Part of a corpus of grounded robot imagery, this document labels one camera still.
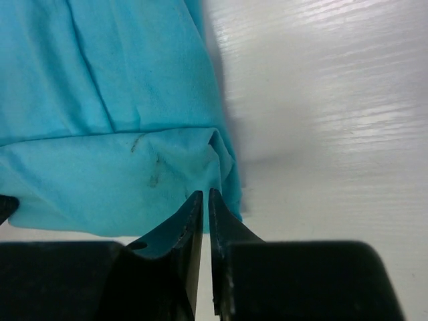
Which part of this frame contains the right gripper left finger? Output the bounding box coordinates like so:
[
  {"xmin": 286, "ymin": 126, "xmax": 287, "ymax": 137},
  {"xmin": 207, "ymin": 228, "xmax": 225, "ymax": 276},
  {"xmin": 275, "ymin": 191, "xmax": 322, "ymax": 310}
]
[{"xmin": 1, "ymin": 191, "xmax": 203, "ymax": 320}]

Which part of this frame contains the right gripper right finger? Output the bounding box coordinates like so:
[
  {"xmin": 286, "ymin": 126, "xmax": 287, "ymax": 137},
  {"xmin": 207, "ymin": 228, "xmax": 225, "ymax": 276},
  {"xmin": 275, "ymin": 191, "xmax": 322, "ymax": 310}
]
[{"xmin": 208, "ymin": 189, "xmax": 405, "ymax": 320}]

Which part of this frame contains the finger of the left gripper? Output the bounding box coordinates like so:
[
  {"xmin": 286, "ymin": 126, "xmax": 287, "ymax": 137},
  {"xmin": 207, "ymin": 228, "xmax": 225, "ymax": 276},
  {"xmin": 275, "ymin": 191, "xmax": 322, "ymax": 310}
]
[{"xmin": 0, "ymin": 195, "xmax": 19, "ymax": 224}]

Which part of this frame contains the turquoise t shirt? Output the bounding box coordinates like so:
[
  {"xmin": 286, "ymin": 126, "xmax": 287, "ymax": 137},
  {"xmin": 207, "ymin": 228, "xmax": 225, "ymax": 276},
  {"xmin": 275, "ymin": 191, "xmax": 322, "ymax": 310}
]
[{"xmin": 1, "ymin": 1, "xmax": 241, "ymax": 237}]

